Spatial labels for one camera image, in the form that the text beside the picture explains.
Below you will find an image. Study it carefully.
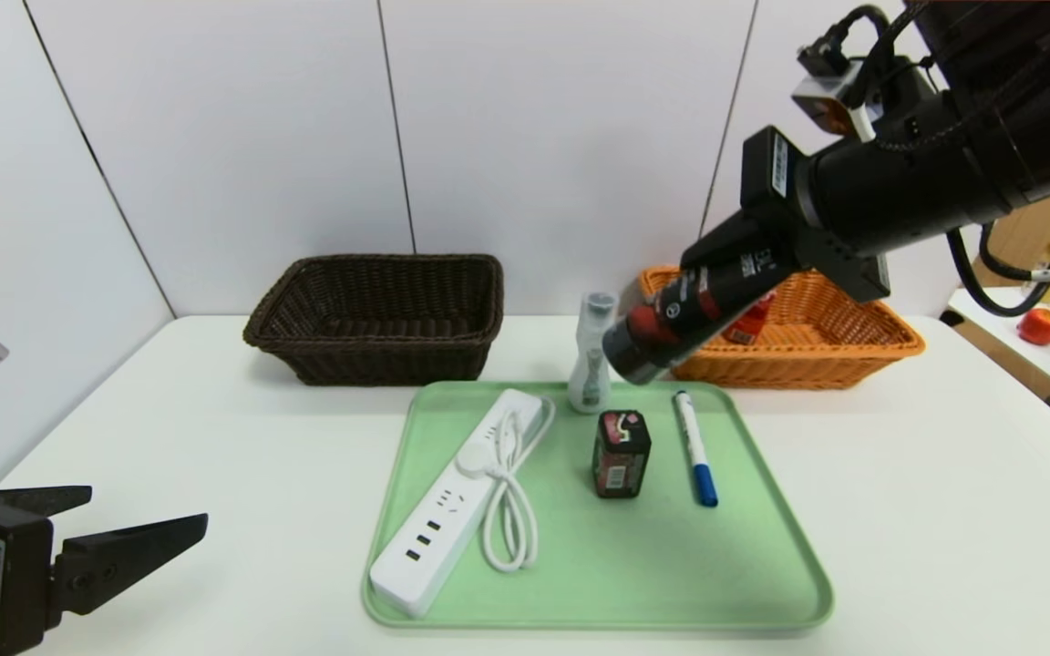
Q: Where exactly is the white side table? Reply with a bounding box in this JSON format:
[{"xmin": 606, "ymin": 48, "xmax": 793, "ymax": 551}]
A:
[{"xmin": 946, "ymin": 287, "xmax": 1050, "ymax": 399}]

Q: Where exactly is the wooden cabinet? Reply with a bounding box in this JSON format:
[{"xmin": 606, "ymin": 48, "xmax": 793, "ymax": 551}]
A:
[{"xmin": 972, "ymin": 182, "xmax": 1050, "ymax": 291}]

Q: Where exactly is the white bottle with clear cap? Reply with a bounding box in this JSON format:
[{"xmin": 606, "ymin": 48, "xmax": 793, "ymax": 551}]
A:
[{"xmin": 567, "ymin": 292, "xmax": 619, "ymax": 415}]

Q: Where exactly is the red snack packet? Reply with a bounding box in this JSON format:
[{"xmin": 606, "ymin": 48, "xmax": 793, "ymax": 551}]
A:
[{"xmin": 724, "ymin": 292, "xmax": 777, "ymax": 345}]

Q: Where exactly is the light green plastic tray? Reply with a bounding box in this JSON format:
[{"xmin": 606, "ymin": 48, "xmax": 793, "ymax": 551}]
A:
[{"xmin": 362, "ymin": 380, "xmax": 833, "ymax": 630}]

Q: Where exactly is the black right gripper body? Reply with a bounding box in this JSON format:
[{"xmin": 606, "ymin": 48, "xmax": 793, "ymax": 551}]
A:
[{"xmin": 739, "ymin": 89, "xmax": 986, "ymax": 303}]

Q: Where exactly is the black pink chewing gum box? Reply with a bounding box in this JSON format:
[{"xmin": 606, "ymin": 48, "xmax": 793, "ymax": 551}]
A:
[{"xmin": 591, "ymin": 409, "xmax": 652, "ymax": 499}]

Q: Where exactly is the dark brown wicker basket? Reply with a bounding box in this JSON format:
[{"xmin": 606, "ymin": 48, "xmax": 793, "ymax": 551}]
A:
[{"xmin": 242, "ymin": 253, "xmax": 505, "ymax": 387}]

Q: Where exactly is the black cosmetic tube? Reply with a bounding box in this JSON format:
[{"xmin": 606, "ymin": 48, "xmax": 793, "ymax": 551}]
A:
[{"xmin": 602, "ymin": 239, "xmax": 804, "ymax": 385}]

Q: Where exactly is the orange wicker basket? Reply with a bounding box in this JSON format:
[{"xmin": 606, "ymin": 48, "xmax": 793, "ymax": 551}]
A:
[{"xmin": 639, "ymin": 266, "xmax": 925, "ymax": 391}]

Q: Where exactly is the white marker with blue cap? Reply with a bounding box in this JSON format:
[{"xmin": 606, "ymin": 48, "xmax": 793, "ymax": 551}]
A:
[{"xmin": 672, "ymin": 391, "xmax": 719, "ymax": 508}]

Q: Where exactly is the white power strip cable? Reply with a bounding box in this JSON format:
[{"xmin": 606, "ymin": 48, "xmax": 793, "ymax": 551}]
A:
[{"xmin": 457, "ymin": 398, "xmax": 556, "ymax": 573}]

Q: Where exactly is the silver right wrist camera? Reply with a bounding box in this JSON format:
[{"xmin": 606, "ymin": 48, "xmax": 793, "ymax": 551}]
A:
[{"xmin": 791, "ymin": 41, "xmax": 881, "ymax": 138}]

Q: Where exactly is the white power strip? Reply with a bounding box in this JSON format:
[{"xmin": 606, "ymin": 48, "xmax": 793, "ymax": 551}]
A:
[{"xmin": 369, "ymin": 389, "xmax": 546, "ymax": 618}]

